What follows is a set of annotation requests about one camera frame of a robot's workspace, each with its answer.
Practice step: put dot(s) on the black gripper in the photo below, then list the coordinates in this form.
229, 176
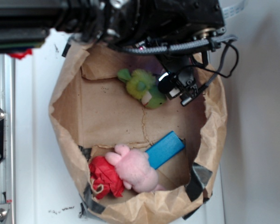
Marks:
179, 80

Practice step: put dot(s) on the green plush animal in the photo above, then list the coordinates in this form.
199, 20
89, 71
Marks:
141, 85

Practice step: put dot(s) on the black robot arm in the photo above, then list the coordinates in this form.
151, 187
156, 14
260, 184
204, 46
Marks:
171, 30

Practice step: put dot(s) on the blue rectangular block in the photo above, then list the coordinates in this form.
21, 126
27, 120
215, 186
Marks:
164, 149

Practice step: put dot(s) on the brown paper bag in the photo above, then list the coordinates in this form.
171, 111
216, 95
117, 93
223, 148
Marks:
91, 112

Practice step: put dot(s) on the pink plush pig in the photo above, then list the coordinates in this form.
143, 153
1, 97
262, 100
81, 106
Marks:
133, 168

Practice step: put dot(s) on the red crumpled cloth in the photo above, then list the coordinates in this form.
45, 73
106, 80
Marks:
104, 179

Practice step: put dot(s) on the aluminium frame rail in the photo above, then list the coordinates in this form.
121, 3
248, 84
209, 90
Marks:
7, 175

